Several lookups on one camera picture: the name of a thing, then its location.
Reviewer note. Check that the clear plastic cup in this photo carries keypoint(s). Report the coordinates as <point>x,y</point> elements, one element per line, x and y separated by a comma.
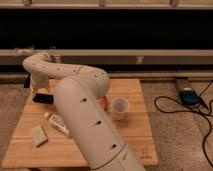
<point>120,107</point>

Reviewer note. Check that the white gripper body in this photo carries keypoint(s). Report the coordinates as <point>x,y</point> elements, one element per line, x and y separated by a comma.
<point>36,86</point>

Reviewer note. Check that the grey metal rail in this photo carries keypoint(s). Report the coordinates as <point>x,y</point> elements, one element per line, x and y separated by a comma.
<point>14,57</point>

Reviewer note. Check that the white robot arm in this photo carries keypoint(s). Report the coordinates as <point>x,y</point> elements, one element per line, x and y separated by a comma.
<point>76,98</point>

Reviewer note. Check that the white plastic bottle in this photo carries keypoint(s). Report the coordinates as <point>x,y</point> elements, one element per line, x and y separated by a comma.
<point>57,122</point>

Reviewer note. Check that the beige sponge block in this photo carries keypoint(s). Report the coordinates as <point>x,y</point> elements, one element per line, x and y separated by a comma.
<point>38,135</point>

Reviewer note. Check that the orange bowl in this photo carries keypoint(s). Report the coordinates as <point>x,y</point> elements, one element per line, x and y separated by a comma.
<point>103,102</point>

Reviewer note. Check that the black rectangular eraser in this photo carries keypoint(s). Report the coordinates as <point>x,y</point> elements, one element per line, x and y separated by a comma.
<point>43,98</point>

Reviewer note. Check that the black power adapter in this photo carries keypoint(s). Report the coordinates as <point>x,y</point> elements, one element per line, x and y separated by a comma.
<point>189,97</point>

